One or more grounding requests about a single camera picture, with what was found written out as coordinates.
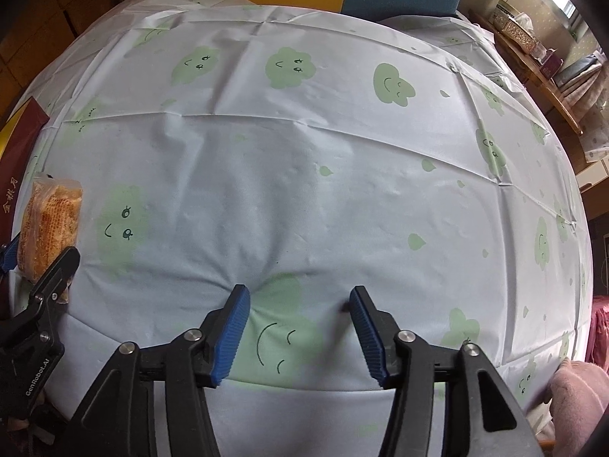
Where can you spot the floral curtain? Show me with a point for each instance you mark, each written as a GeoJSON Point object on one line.
{"type": "Point", "coordinates": [594, 123]}

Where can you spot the gold tin box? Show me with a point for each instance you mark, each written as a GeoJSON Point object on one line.
{"type": "Point", "coordinates": [19, 162]}

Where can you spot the grey blue board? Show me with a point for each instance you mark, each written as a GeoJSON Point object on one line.
{"type": "Point", "coordinates": [580, 71]}

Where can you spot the white green carton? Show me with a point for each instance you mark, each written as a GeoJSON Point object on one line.
{"type": "Point", "coordinates": [503, 9]}

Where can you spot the pink fleece garment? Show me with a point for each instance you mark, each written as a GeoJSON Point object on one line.
{"type": "Point", "coordinates": [580, 404]}

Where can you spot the pink cloth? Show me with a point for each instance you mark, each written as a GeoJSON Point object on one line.
{"type": "Point", "coordinates": [600, 328]}

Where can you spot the woven tissue box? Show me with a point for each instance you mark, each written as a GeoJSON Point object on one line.
{"type": "Point", "coordinates": [518, 33]}

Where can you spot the wooden shelf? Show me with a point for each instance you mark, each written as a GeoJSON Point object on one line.
{"type": "Point", "coordinates": [547, 86]}

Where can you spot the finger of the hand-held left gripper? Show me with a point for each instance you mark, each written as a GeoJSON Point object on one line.
{"type": "Point", "coordinates": [7, 254]}
{"type": "Point", "coordinates": [57, 276]}

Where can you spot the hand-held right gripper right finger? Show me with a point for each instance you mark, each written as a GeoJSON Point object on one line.
{"type": "Point", "coordinates": [366, 333]}

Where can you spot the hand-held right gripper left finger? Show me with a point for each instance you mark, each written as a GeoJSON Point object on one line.
{"type": "Point", "coordinates": [233, 333]}

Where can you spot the purple box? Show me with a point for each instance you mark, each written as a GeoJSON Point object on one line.
{"type": "Point", "coordinates": [551, 64]}

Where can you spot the clear bag of brown cake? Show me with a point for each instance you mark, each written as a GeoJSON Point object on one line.
{"type": "Point", "coordinates": [50, 219]}

